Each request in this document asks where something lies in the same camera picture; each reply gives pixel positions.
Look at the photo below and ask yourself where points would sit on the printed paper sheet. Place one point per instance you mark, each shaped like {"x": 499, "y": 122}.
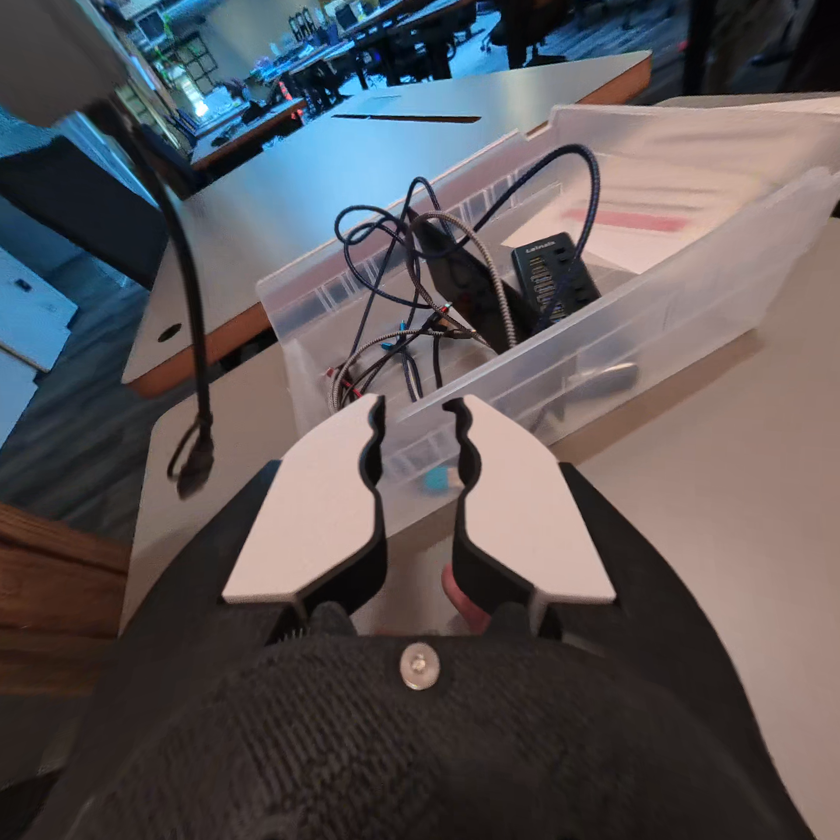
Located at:
{"x": 630, "y": 243}

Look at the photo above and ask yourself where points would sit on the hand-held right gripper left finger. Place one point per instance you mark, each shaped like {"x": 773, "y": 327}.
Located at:
{"x": 295, "y": 525}

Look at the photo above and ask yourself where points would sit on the wooden panel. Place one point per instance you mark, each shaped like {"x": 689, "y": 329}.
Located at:
{"x": 53, "y": 591}

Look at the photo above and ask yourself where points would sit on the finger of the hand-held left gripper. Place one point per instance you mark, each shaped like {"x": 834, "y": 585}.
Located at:
{"x": 53, "y": 53}

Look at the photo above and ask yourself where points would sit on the black bin divider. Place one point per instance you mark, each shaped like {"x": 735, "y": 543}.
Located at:
{"x": 460, "y": 276}

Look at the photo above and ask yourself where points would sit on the clear plastic bin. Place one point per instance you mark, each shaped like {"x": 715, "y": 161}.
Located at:
{"x": 735, "y": 250}

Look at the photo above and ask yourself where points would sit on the black high-back chair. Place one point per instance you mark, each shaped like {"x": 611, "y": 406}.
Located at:
{"x": 79, "y": 210}

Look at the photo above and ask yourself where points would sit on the black usb hub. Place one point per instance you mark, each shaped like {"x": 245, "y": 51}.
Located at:
{"x": 551, "y": 276}

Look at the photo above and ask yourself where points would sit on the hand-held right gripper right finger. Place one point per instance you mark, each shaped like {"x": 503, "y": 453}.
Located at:
{"x": 538, "y": 525}

